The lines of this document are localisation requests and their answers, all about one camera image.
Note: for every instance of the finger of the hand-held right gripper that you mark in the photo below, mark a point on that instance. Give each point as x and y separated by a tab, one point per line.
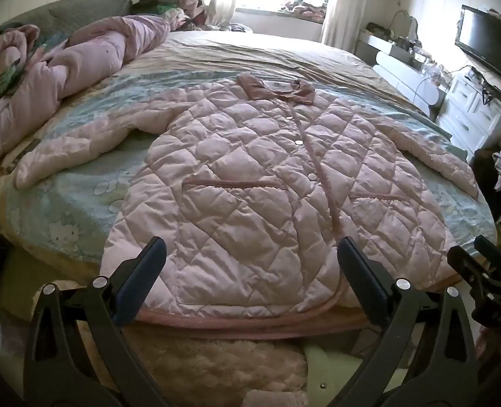
469	269
492	252

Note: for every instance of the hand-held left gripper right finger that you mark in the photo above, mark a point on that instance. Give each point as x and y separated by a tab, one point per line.
361	280

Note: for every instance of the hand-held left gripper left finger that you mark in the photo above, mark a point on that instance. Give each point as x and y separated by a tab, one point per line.
140	277

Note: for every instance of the pink quilted jacket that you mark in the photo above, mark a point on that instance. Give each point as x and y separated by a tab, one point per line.
254	178

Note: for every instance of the small clothes heap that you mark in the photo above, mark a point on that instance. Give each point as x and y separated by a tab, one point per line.
240	28

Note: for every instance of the pile of clothes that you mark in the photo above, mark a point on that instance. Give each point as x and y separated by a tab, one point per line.
161	4

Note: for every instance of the clothes on window sill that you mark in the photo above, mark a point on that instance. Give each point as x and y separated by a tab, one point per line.
301	8

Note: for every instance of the dark chair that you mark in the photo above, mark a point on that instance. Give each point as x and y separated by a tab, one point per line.
486	178

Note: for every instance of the round bed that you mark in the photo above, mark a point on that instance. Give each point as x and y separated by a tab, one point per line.
85	203

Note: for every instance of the cream fluffy rug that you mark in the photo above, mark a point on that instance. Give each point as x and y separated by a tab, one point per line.
212	369

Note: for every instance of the white dresser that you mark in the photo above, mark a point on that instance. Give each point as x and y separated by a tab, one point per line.
471	114

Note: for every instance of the small black device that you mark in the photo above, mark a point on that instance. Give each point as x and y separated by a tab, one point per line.
474	75

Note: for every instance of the white vanity desk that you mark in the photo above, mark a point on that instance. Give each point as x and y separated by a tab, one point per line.
403	72

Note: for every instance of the cluster of cosmetic bottles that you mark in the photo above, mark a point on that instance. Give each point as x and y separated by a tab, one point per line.
424	61

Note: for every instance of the black television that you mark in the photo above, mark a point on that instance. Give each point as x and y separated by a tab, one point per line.
488	40

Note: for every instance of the pink duvet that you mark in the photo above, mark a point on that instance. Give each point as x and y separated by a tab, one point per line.
85	59

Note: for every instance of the beige bed sheet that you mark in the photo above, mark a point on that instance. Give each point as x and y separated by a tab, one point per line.
276	55

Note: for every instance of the vanity mirror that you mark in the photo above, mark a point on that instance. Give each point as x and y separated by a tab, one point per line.
403	25

